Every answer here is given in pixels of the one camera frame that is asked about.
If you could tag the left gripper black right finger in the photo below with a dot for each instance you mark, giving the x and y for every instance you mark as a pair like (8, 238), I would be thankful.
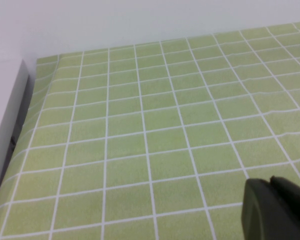
(296, 212)

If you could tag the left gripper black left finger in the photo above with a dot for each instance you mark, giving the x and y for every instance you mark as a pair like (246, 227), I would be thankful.
(258, 212)

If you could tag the green white checked tablecloth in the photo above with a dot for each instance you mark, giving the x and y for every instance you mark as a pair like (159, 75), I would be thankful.
(140, 125)

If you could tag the white side board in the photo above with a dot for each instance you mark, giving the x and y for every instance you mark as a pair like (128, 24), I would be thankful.
(5, 120)

